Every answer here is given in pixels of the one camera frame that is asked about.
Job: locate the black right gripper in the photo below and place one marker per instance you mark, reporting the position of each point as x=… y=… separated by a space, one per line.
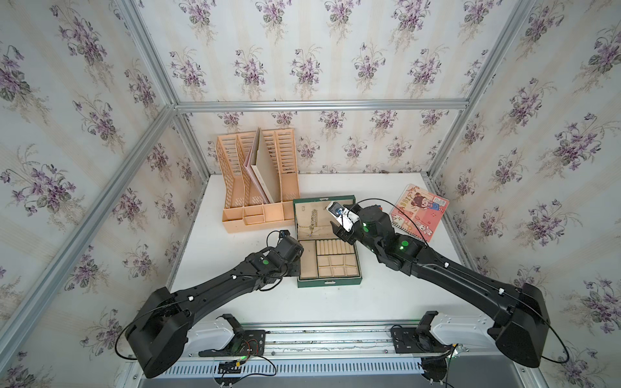
x=341 y=233

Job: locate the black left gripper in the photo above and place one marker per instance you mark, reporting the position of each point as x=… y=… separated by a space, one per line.
x=297 y=265

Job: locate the green jewelry box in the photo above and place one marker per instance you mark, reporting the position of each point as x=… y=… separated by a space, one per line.
x=326 y=261

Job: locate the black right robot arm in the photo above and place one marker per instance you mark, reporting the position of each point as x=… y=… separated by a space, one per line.
x=520 y=317

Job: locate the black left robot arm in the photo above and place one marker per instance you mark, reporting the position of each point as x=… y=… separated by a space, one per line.
x=159 y=333

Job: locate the pink cartoon spiral notebook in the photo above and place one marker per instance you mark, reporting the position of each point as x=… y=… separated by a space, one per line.
x=418 y=212

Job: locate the peach plastic file organizer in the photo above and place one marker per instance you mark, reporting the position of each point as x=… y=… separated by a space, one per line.
x=244 y=209

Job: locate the beige folder in organizer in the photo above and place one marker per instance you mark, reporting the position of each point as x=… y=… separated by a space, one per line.
x=262 y=171

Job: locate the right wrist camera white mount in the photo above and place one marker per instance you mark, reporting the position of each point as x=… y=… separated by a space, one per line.
x=344 y=216

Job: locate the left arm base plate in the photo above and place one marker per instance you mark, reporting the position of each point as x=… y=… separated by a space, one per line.
x=226 y=337

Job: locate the aluminium front rail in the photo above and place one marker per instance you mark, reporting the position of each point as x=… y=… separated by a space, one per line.
x=356 y=338

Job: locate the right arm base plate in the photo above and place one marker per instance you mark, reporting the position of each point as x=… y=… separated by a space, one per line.
x=418 y=339

